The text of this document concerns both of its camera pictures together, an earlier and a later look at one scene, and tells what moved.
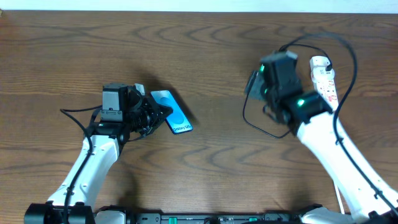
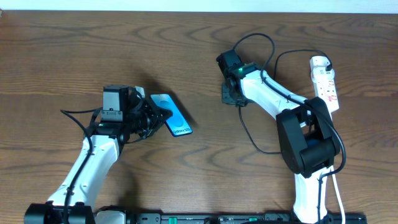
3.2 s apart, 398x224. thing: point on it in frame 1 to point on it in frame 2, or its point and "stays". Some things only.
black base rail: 218,218 stays
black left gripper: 152,111 stays
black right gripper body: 254,86 to 226,94
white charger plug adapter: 319,61 stays
